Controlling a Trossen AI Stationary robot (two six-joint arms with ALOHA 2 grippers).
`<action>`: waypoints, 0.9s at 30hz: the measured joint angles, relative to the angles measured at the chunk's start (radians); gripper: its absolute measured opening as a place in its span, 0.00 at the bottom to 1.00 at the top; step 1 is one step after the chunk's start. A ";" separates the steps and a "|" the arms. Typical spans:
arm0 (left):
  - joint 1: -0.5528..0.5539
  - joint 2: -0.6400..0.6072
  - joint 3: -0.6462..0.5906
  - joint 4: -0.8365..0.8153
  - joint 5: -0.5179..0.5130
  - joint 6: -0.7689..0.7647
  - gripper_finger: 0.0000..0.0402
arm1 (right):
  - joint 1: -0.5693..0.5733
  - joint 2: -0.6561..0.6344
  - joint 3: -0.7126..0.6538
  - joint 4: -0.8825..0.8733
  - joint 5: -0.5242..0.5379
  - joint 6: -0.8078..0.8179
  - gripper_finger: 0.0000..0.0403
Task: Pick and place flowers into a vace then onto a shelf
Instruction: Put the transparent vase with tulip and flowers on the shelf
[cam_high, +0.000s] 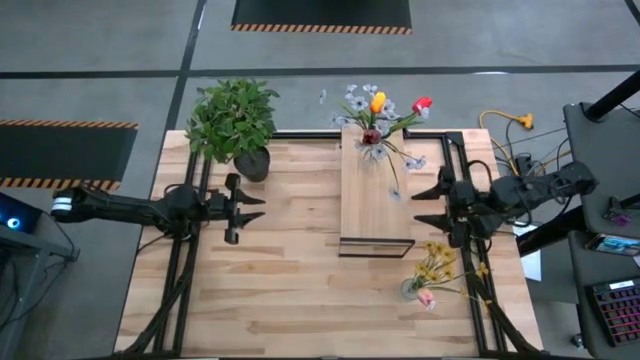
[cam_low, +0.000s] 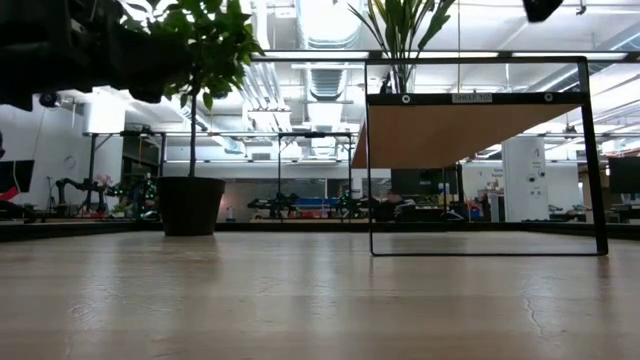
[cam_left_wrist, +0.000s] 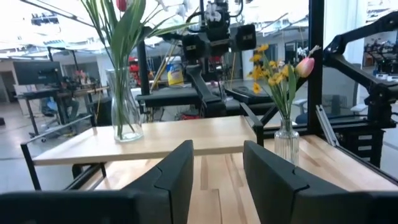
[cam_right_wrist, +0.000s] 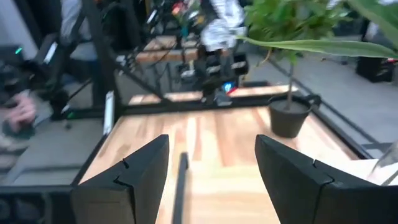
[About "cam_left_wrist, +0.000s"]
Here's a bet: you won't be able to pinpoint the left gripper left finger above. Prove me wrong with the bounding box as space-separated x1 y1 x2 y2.
0 139 195 224

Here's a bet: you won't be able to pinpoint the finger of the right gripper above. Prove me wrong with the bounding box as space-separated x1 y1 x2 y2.
218 30 231 56
206 32 220 57

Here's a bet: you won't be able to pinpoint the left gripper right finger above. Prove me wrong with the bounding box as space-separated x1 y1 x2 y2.
243 140 398 224

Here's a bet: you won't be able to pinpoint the yellow artificial flower bunch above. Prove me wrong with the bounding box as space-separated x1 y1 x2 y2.
248 43 296 125

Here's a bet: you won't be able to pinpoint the small ribbed glass vase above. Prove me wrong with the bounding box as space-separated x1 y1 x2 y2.
273 118 300 166

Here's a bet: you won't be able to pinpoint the smooth clear glass vase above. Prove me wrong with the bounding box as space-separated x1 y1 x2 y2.
105 67 145 143

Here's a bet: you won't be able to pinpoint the light pink artificial tulip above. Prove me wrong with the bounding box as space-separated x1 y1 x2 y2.
286 45 322 124

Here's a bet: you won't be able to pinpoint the glass vase mixed flowers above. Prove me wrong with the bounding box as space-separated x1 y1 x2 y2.
80 0 222 139

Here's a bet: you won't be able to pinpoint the yellow wipes canister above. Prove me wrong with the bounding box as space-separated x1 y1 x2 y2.
167 57 185 86

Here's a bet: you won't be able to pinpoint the black desk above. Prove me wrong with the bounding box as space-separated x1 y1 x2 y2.
136 84 276 109

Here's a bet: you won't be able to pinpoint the black drawer unit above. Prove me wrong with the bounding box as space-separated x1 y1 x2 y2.
335 129 385 169

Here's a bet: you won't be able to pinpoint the black monitor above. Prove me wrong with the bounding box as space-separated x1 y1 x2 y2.
12 60 63 87

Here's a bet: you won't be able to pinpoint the wooden shelf with black frame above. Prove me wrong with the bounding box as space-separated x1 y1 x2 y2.
20 102 265 191

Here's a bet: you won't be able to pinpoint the silver aluminium rail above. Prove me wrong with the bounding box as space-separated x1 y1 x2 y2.
315 104 340 147

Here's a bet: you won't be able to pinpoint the black frame post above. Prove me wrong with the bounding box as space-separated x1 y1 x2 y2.
307 0 326 135

